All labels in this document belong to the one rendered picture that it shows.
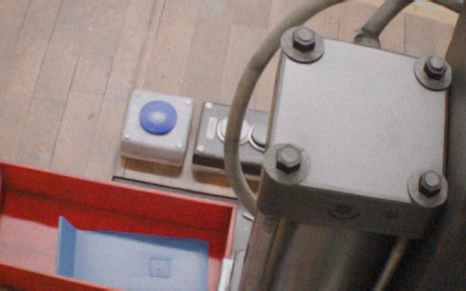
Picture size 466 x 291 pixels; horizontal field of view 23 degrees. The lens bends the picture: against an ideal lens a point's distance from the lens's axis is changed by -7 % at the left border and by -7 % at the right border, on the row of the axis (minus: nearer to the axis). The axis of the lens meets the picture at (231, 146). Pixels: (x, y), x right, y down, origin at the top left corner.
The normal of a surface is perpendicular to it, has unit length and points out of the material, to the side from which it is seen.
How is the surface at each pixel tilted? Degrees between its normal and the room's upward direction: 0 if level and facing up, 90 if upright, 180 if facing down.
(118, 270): 0
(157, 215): 90
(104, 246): 0
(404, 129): 0
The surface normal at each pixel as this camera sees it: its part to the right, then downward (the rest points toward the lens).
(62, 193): -0.15, 0.83
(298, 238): -0.60, 0.64
